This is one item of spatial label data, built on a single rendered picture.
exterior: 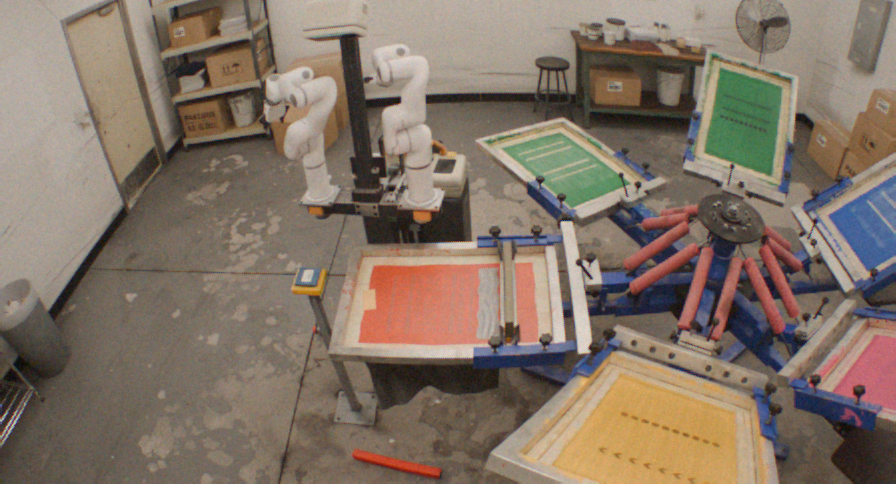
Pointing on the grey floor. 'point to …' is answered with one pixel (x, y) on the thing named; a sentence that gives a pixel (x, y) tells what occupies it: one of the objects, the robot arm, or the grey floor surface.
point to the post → (339, 364)
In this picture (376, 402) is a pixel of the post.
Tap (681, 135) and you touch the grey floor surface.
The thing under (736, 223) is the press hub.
